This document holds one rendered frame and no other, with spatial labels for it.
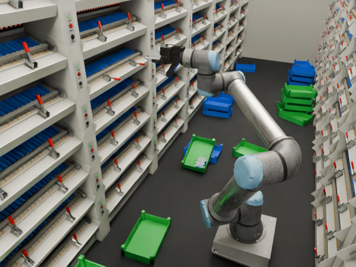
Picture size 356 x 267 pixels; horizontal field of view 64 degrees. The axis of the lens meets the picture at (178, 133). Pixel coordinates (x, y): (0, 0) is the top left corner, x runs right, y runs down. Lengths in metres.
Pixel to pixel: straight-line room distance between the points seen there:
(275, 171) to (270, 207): 1.18
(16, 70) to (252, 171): 0.88
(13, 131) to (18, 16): 0.39
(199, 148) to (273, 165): 1.53
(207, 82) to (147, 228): 1.04
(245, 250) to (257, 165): 0.78
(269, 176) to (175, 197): 1.23
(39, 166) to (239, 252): 1.11
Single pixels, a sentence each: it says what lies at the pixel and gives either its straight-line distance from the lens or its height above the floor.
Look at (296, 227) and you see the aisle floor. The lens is 2.13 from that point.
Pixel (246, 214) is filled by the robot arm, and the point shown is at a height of 0.35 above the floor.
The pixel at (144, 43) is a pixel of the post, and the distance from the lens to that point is 1.87.
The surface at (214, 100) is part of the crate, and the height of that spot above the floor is 0.10.
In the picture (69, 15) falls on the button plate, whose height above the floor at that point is 1.30.
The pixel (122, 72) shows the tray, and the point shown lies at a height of 0.95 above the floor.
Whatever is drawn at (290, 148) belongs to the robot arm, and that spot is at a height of 0.93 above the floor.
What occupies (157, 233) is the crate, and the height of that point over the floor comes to 0.00.
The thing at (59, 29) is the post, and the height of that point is 1.25.
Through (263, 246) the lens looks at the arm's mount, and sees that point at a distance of 1.73.
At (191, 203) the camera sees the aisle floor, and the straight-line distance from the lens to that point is 2.11.
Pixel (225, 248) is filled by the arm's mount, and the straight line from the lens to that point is 1.72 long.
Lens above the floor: 1.50
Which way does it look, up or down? 32 degrees down
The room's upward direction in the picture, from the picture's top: 1 degrees clockwise
